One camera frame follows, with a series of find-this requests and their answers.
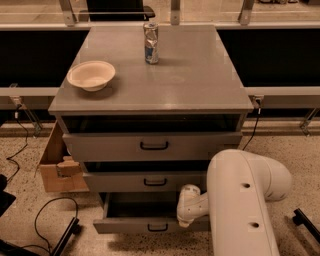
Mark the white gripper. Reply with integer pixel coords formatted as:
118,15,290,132
178,218,192,228

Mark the grey bottom drawer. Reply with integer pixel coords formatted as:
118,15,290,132
93,192,210,234

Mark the grey drawer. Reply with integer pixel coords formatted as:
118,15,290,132
93,192,210,234
83,171,206,192
63,132,242,162

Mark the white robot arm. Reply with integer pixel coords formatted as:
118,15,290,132
177,149,292,256

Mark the grey middle drawer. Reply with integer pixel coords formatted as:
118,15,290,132
83,171,206,192

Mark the grey top drawer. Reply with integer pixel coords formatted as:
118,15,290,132
63,132,242,162

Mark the grey drawer cabinet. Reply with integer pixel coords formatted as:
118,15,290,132
47,24,254,201

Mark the black stand leg right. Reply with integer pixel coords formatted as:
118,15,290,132
292,208,320,243

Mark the black stand leg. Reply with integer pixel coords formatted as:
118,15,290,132
292,208,320,243
0,217,81,256

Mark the brown cardboard box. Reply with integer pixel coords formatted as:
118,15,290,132
38,123,88,192

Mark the crushed silver blue can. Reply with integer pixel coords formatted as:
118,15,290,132
143,22,159,64

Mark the white paper bowl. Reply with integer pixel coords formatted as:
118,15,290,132
67,61,116,92

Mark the black stand leg left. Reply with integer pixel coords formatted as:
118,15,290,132
0,217,81,256

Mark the black object left edge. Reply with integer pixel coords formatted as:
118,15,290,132
0,174,16,217

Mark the black cable right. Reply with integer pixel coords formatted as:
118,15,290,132
241,107,262,152

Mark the black cable left floor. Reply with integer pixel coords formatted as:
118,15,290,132
19,196,80,253

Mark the black cable left wall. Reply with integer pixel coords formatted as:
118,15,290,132
5,104,30,184

